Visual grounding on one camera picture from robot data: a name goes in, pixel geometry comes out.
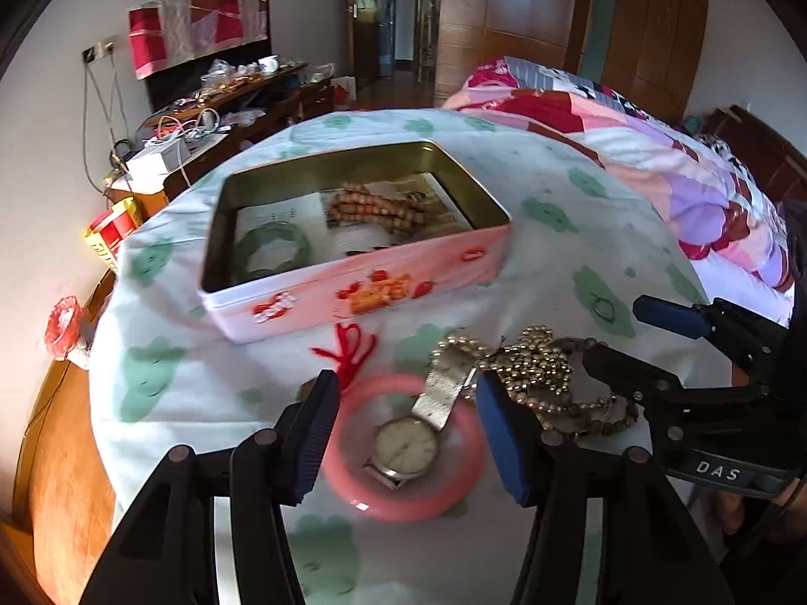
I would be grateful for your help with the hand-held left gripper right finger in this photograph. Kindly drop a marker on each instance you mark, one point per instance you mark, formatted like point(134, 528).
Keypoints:
point(504, 441)

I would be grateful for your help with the silver wristwatch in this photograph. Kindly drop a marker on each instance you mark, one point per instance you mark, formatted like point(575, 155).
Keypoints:
point(406, 444)

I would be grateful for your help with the white mug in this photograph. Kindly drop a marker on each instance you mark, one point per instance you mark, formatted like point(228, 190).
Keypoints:
point(268, 64)

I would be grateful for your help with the pink bangle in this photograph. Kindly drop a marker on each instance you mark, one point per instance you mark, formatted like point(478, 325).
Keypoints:
point(403, 510)

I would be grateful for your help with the green jade bangle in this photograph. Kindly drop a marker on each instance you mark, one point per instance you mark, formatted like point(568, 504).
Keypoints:
point(272, 231)

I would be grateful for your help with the white green-patterned tablecloth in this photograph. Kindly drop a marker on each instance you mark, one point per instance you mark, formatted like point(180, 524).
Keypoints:
point(555, 157)

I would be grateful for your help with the pink tin box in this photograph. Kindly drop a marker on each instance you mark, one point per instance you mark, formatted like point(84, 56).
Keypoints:
point(302, 302)

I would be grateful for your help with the white box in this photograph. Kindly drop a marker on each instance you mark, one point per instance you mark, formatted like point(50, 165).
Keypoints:
point(157, 161)

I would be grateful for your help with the wall power socket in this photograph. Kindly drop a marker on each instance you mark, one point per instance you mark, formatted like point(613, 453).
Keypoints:
point(98, 51)

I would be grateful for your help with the red plastic wrapper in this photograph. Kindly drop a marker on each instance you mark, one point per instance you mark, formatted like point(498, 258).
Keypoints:
point(60, 328)

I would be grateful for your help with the red patchwork cover cloth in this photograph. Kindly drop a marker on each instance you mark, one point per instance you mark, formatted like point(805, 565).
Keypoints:
point(189, 25)

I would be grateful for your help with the red yellow box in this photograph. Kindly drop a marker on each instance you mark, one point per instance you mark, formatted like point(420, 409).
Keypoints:
point(110, 230)

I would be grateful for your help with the red white gift bag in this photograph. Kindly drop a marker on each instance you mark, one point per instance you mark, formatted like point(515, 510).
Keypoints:
point(343, 89)

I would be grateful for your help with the patchwork bed quilt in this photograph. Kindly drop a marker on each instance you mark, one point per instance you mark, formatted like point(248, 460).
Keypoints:
point(662, 157)

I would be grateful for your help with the clear plastic bag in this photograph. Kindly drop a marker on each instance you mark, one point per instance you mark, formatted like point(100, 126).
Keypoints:
point(219, 71)

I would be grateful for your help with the wooden wardrobe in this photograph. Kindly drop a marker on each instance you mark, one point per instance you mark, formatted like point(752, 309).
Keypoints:
point(523, 25)

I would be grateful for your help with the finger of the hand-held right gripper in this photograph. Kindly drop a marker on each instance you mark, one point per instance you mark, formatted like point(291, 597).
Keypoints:
point(630, 375)
point(671, 316)

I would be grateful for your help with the wooden headboard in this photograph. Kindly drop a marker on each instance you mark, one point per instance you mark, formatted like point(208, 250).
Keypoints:
point(769, 157)

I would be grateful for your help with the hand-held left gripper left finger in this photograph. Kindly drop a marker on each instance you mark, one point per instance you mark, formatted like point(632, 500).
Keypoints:
point(315, 435)

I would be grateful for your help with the cluttered wooden side desk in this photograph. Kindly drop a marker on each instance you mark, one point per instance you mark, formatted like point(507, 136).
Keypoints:
point(277, 107)

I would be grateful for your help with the black television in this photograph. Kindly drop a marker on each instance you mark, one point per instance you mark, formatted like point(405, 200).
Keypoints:
point(170, 85)

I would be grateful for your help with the wooden door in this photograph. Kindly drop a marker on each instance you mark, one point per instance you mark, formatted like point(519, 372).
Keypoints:
point(365, 44)

